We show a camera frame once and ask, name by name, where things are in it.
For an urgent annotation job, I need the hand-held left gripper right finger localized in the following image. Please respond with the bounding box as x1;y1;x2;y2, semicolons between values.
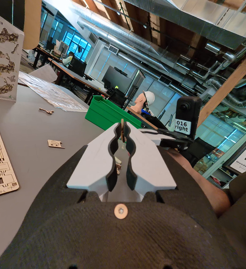
124;122;177;202

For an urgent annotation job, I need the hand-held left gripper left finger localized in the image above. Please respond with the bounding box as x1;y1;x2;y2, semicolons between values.
66;122;122;202

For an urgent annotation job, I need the wooden spoked wheel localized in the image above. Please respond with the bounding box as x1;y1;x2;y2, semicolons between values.
120;119;126;143

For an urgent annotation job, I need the person's right forearm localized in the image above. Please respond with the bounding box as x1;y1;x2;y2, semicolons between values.
183;160;231;217

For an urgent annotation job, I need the grey desk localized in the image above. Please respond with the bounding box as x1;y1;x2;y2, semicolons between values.
0;84;140;263

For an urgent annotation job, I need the person's right hand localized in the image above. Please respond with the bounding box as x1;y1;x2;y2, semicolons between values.
167;148;189;167

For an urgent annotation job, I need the black bag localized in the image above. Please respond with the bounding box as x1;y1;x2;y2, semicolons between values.
145;116;169;128

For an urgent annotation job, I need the wooden table with mannequin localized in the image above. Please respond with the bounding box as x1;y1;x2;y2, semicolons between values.
125;106;158;129

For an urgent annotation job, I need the mannequin head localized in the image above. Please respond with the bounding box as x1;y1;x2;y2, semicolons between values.
130;93;148;115

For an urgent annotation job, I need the white hard hat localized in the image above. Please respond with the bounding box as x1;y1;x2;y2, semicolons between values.
142;91;155;106

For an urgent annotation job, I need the small square wooden piece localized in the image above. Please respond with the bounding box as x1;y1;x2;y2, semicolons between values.
47;140;65;149

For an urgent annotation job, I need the green plastic bin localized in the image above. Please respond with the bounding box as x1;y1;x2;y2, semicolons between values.
85;95;142;131

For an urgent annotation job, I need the wooden beam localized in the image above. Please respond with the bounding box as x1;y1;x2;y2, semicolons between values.
198;50;246;127

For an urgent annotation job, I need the large black display screen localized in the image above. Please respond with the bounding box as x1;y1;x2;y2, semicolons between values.
102;66;136;95

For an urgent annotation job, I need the clear plastic sleeve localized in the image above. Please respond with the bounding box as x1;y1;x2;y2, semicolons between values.
18;71;88;112

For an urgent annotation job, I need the plywood sheet with keyhole cutouts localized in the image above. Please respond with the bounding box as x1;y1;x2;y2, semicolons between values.
0;116;19;198

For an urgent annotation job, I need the long wooden-edged table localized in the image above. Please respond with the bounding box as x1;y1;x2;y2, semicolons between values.
48;58;111;98

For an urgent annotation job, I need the small dark monitor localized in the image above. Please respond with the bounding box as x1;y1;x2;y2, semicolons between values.
69;57;87;77

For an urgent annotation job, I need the person's olive shirt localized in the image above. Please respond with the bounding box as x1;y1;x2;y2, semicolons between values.
216;168;246;269

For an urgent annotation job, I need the grey panel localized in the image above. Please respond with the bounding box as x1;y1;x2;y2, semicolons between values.
29;64;57;84

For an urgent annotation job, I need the printed instruction sheet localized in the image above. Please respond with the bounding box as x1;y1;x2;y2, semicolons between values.
0;8;24;102

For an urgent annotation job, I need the spiral metal air duct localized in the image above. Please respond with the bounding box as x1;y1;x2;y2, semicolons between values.
77;17;199;90

